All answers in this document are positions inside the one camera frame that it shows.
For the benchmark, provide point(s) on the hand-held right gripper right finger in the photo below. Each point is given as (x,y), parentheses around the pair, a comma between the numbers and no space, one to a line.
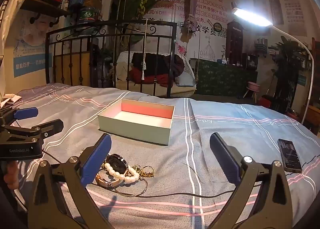
(223,156)

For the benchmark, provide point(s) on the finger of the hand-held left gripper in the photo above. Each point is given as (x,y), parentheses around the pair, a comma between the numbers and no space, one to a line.
(25,112)
(50,126)

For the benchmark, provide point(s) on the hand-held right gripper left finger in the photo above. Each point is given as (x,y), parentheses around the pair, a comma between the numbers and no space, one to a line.
(97,159)

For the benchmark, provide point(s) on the box with pink inside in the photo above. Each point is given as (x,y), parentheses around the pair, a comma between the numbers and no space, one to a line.
(140,125)

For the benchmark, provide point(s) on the person's left hand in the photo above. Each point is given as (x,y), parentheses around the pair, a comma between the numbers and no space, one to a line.
(11,175)

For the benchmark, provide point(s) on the white cloth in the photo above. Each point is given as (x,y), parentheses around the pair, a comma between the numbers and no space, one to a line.
(10,100)

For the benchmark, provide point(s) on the blue-grey striped blanket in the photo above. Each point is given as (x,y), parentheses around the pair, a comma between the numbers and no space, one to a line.
(200,149)

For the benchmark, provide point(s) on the black smartphone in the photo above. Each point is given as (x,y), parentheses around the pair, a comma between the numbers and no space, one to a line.
(290,155)

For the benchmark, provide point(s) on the pink stool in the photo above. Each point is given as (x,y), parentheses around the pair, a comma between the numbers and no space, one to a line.
(252,86)

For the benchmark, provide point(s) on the green patterned counter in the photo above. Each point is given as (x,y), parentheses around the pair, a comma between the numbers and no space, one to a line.
(220,76)

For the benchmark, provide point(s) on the white wicker hanging chair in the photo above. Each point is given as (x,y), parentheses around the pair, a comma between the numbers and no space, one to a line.
(186,79)

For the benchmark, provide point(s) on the pile of dark clothes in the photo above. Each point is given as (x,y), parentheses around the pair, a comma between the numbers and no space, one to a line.
(155,65)

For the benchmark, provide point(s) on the green tin can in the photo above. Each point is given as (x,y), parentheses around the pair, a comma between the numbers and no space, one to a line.
(86,16)

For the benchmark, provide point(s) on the dark telephone booth cabinet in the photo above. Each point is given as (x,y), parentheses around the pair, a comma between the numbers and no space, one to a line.
(235,41)

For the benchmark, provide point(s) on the tall potted plant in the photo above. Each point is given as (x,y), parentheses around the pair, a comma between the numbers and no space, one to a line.
(287,51)

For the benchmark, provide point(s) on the blue basket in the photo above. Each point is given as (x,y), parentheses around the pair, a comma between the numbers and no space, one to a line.
(77,0)

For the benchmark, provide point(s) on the white arc lamp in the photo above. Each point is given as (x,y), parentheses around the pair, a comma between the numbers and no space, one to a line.
(250,16)

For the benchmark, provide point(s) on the blue and white wall poster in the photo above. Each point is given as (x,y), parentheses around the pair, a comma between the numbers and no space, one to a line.
(27,64)

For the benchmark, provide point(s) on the wooden wall shelf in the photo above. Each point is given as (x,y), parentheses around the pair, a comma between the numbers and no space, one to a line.
(42,7)

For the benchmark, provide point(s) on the black iron bed frame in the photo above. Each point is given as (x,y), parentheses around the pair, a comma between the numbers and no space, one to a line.
(110,34)

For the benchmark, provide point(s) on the large printed wall poster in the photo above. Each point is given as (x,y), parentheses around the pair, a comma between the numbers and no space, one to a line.
(210,31)

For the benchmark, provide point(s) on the portrait wall poster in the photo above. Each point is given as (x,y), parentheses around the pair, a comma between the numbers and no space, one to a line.
(290,6)

